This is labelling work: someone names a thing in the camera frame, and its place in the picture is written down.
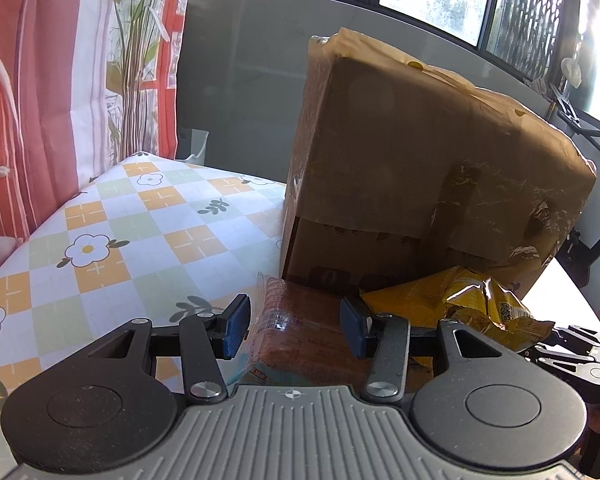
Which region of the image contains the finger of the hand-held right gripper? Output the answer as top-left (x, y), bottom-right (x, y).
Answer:
top-left (552, 325), bottom-right (600, 350)
top-left (522, 344), bottom-right (600, 389)

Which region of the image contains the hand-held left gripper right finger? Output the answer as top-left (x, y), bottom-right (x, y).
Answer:
top-left (340, 296), bottom-right (521, 405)

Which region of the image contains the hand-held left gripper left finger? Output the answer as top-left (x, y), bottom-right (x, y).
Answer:
top-left (82, 294), bottom-right (252, 405)

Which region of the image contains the red-brown snack packet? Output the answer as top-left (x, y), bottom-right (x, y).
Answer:
top-left (240, 271), bottom-right (412, 392)

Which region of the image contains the brown cardboard box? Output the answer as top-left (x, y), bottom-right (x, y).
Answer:
top-left (279, 27), bottom-right (597, 307)

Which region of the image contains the yellow snack packet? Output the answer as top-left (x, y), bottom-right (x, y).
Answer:
top-left (362, 266), bottom-right (556, 368)

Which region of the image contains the floral checked tablecloth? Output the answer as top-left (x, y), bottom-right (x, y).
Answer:
top-left (0, 152), bottom-right (600, 433)

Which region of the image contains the white plastic container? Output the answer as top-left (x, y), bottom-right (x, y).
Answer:
top-left (176, 128), bottom-right (210, 165)

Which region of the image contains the black exercise bike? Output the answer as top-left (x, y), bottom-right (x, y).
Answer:
top-left (547, 85), bottom-right (600, 292)

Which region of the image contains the white hanging object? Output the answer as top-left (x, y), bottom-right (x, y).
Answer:
top-left (560, 57), bottom-right (584, 87)

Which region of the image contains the printed pink backdrop curtain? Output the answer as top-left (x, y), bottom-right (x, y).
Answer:
top-left (0, 0), bottom-right (196, 289)

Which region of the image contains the brown lattice window screen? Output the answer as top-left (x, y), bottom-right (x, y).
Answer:
top-left (485, 0), bottom-right (566, 79)

